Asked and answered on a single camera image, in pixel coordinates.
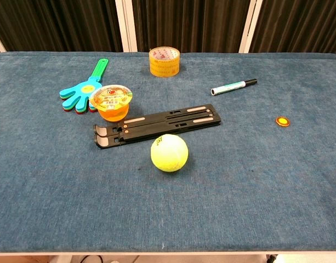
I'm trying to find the colourful plastic hand clapper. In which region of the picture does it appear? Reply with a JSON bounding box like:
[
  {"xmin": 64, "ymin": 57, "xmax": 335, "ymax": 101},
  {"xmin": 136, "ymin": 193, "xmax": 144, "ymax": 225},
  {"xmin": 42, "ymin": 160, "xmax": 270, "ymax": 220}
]
[{"xmin": 59, "ymin": 58, "xmax": 110, "ymax": 115}]

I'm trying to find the black folding laptop stand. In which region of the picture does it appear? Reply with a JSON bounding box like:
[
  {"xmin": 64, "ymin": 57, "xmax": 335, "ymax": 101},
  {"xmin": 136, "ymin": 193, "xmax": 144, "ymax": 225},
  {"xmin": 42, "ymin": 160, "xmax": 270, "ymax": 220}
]
[{"xmin": 93, "ymin": 103, "xmax": 222, "ymax": 150}]

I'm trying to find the yellow tennis ball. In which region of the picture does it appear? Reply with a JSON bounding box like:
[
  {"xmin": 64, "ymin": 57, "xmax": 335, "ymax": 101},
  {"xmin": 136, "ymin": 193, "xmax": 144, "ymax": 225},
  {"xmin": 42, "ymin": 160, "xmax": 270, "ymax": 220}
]
[{"xmin": 150, "ymin": 134, "xmax": 189, "ymax": 173}]

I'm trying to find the blue table cloth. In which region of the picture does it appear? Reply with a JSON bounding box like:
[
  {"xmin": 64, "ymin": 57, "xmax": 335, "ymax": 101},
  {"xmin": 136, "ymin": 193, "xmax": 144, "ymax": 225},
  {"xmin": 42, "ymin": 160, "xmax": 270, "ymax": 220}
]
[{"xmin": 0, "ymin": 51, "xmax": 336, "ymax": 253}]

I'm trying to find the orange jelly cup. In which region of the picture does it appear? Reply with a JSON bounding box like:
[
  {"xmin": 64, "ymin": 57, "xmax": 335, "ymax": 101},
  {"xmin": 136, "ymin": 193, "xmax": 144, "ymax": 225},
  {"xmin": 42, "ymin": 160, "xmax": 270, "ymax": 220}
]
[{"xmin": 89, "ymin": 84, "xmax": 134, "ymax": 122}]

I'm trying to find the yellow packing tape roll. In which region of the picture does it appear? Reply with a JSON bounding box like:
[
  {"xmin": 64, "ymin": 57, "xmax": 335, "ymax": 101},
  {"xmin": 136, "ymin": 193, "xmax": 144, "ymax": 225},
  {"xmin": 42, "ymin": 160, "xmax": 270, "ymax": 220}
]
[{"xmin": 149, "ymin": 46, "xmax": 180, "ymax": 78}]

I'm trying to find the white marker with black cap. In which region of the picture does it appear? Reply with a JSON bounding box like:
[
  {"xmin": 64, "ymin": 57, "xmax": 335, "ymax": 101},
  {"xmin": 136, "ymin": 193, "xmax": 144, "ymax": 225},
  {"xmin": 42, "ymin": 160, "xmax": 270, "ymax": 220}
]
[{"xmin": 210, "ymin": 78, "xmax": 258, "ymax": 96}]

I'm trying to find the dark pleated curtain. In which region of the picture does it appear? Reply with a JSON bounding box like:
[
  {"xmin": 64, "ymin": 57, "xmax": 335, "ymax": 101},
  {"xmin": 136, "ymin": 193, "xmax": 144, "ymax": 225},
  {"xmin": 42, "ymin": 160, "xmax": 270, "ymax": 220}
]
[{"xmin": 0, "ymin": 0, "xmax": 336, "ymax": 54}]

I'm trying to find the small orange round disc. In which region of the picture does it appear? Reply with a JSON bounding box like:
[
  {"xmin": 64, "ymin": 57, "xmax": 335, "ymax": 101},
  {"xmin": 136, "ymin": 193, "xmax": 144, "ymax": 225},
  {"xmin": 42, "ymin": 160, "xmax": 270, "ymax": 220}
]
[{"xmin": 275, "ymin": 116, "xmax": 291, "ymax": 128}]

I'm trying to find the black cable under table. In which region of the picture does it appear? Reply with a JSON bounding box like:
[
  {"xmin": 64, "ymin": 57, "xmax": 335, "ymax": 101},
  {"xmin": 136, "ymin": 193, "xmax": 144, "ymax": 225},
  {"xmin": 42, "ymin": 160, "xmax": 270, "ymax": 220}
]
[{"xmin": 79, "ymin": 255, "xmax": 104, "ymax": 263}]

